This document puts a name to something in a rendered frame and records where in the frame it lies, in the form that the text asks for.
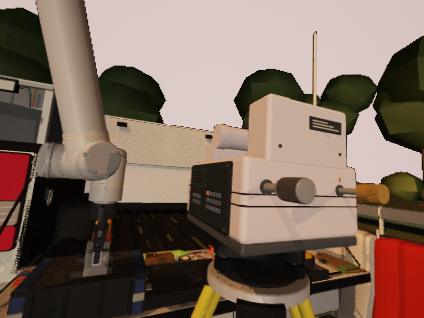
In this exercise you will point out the red box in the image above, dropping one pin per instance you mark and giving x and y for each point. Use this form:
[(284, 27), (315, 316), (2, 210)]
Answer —
[(398, 280)]

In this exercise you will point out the white truck with red lights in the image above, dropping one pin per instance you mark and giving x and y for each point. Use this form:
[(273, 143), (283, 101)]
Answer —
[(20, 173)]

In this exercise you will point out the white van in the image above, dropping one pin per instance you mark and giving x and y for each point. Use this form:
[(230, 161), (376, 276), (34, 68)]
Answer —
[(156, 160)]

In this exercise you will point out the small black box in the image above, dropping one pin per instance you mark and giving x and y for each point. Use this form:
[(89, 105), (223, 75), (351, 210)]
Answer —
[(316, 274)]

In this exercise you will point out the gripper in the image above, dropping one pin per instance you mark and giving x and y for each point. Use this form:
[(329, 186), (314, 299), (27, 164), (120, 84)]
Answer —
[(102, 210)]

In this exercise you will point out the dark green tree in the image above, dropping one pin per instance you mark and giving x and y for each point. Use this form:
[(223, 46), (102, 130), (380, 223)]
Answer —
[(20, 46), (133, 95), (405, 103), (350, 96), (266, 86)]

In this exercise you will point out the dark case with blue corners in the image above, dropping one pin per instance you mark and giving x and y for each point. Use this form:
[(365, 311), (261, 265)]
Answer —
[(83, 293)]

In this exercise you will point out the white telescope eyepiece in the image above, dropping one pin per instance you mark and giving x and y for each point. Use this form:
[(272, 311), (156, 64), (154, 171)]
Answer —
[(231, 137)]

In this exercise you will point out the yellow tripod leg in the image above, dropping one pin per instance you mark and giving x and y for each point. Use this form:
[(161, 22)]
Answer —
[(205, 303), (301, 310)]

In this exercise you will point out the black label plate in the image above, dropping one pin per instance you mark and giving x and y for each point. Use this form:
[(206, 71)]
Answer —
[(325, 125)]

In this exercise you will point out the brown and green notebook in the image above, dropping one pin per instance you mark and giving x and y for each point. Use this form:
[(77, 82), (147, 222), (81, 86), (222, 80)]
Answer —
[(338, 263)]

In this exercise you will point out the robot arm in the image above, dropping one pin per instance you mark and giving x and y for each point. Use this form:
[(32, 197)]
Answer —
[(75, 83)]

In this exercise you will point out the black tribrach base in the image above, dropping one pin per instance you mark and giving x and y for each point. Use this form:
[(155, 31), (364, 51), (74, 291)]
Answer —
[(260, 268)]

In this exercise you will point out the white total station body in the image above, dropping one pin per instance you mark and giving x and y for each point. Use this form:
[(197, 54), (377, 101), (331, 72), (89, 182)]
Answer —
[(296, 213)]

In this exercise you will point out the thin cream pole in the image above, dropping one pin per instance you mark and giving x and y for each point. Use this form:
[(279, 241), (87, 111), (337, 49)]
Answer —
[(314, 66)]

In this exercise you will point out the white stake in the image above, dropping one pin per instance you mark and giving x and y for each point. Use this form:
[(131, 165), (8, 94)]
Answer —
[(380, 221)]

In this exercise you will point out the green bush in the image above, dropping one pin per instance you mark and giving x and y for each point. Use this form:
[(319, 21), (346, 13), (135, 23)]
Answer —
[(403, 186)]

